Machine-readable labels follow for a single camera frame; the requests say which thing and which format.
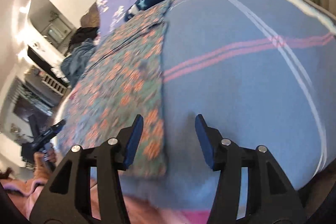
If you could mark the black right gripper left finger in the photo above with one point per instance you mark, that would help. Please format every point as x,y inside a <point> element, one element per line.
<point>66,198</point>

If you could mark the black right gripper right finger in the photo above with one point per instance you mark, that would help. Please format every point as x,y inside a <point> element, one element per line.
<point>271,198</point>

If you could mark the teal floral patterned cloth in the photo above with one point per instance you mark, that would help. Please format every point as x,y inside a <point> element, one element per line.
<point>123,79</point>

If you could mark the black clothing pile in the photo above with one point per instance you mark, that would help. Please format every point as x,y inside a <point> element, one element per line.
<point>81,35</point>

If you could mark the person's left hand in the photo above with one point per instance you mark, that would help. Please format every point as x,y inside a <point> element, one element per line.
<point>40,162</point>

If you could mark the blue fleece blanket pile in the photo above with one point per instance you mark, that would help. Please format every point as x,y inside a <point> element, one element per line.
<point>73,66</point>

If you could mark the blue striped bed sheet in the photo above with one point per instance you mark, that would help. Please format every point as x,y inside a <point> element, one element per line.
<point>259,71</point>

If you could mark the brown patterned pillow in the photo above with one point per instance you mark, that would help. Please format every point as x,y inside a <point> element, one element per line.
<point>91,18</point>

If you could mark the white arched wall mirror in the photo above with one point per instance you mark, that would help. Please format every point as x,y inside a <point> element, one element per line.
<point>51,24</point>

